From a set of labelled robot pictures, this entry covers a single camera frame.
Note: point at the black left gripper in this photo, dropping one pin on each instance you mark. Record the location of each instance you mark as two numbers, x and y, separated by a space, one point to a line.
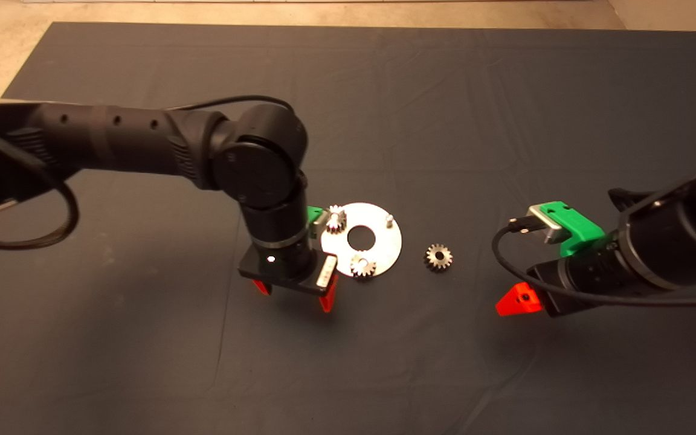
287 266

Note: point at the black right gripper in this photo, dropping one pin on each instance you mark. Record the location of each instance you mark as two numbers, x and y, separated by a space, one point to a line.
583 281

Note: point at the steel planetary gear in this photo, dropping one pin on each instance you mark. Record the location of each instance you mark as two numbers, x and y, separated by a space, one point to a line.
432 258
336 222
357 266

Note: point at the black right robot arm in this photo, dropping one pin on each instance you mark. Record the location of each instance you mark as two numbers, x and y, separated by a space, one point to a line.
686 235

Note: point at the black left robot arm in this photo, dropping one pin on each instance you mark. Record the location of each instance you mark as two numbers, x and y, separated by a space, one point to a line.
112 136

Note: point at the round metal carrier plate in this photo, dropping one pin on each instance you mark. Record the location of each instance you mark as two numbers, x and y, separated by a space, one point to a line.
384 248

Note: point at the dark table cloth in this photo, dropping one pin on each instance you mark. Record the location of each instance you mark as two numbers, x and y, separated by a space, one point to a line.
444 121

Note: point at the silver left camera box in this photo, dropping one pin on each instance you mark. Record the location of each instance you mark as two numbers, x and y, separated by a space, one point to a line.
318 228

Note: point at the silver camera box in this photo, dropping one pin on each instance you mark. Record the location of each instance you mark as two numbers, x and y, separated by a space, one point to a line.
550 225
318 228

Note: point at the green left camera mount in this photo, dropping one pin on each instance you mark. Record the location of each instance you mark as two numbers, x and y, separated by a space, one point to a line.
314 214

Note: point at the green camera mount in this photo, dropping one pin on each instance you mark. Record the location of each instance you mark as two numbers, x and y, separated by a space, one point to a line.
314 214
577 232

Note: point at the silver right camera box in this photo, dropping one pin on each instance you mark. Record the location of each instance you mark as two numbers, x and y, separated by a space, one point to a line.
550 225

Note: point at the green right camera mount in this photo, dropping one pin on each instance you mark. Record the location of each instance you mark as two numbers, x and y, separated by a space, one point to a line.
577 232

